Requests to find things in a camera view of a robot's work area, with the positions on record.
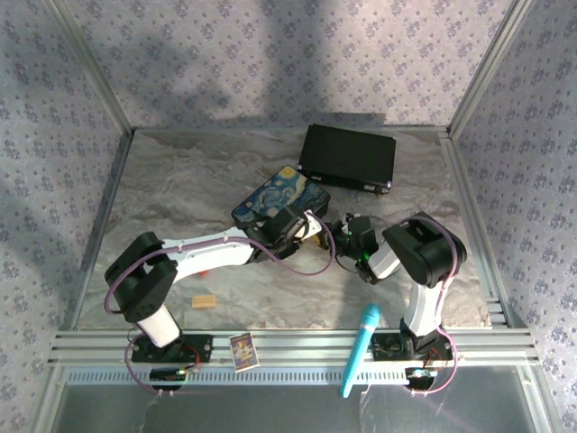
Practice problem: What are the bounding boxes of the starry night painted box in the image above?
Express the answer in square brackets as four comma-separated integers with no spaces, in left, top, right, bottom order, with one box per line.
[231,165,334,231]

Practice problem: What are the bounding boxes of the black hard case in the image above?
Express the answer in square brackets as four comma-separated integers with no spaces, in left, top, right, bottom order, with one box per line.
[297,123,398,196]

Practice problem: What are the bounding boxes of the teal marker pen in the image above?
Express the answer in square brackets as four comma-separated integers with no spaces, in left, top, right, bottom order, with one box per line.
[340,302,381,400]

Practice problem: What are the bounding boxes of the small colourful picture card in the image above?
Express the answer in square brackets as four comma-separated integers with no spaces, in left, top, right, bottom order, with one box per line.
[229,332,260,373]

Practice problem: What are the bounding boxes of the black right controller board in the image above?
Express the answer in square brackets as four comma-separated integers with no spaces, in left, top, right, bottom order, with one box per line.
[405,365,438,390]

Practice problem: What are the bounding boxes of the black controller board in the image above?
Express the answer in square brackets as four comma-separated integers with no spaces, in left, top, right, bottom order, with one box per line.
[149,367,188,390]
[405,365,438,390]

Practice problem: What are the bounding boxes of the black left controller board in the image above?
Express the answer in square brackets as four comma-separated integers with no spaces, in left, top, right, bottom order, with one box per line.
[149,367,188,390]

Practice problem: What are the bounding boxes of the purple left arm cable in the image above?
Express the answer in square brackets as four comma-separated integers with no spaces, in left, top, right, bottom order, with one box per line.
[104,210,337,317]

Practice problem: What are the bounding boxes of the aluminium front frame rail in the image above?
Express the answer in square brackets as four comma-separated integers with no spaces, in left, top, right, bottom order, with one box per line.
[48,327,538,367]

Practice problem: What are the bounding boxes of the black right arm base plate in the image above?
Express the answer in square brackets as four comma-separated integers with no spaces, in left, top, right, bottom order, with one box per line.
[371,334,454,363]

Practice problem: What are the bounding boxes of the aluminium right side rail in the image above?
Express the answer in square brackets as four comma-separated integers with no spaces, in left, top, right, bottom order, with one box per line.
[439,128,513,328]

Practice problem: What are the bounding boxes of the slotted grey cable duct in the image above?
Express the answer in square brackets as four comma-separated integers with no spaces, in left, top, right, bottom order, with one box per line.
[67,365,529,387]

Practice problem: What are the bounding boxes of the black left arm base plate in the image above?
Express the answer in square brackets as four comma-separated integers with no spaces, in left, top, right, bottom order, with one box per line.
[125,334,214,365]

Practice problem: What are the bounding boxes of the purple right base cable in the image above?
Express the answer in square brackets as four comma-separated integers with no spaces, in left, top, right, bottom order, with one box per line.
[408,328,459,398]

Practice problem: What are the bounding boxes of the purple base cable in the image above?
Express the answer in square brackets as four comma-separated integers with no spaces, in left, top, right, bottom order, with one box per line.
[124,337,178,399]
[408,328,459,398]

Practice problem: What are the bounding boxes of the aluminium left side rail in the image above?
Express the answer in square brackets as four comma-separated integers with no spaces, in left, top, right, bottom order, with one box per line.
[62,128,136,333]

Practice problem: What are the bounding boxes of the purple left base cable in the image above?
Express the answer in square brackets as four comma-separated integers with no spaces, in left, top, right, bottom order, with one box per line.
[124,337,178,399]

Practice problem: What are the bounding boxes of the aluminium right frame post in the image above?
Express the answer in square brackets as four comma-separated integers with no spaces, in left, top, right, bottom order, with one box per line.
[448,0,533,134]

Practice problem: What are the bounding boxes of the aluminium frame post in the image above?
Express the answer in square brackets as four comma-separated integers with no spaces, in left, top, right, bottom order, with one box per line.
[47,0,136,134]
[448,0,533,134]

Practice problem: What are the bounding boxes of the aluminium left frame post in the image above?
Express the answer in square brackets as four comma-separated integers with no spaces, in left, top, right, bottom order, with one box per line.
[47,0,136,134]

